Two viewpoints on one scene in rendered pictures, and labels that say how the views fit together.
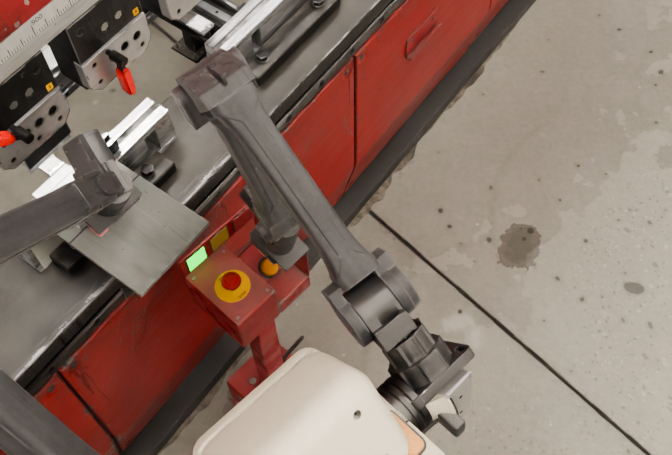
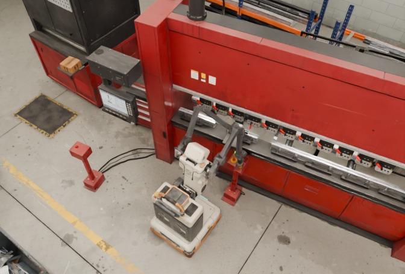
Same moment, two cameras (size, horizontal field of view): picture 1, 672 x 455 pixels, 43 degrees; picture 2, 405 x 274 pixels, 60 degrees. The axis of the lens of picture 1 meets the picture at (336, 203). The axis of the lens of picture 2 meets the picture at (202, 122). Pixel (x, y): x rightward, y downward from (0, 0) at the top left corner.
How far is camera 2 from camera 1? 2.73 m
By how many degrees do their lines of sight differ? 44
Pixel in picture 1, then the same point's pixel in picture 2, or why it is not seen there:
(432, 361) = (213, 167)
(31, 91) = (239, 114)
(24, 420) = (192, 123)
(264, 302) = (232, 165)
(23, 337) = (215, 133)
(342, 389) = (202, 150)
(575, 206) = (300, 253)
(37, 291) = (223, 132)
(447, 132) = (311, 219)
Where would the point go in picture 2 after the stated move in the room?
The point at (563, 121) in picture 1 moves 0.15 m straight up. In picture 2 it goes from (326, 249) to (329, 244)
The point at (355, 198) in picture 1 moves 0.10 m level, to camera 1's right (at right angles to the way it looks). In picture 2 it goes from (282, 200) to (285, 206)
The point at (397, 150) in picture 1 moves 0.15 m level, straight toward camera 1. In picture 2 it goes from (299, 207) to (287, 208)
